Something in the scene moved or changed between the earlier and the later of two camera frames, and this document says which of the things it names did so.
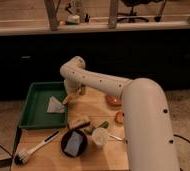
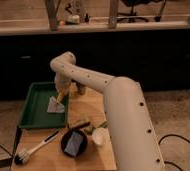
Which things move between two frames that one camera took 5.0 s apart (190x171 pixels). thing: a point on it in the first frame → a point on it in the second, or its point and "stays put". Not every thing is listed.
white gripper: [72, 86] → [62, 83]
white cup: [100, 136] stays put
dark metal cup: [83, 89] stays put
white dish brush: [21, 158] stays put
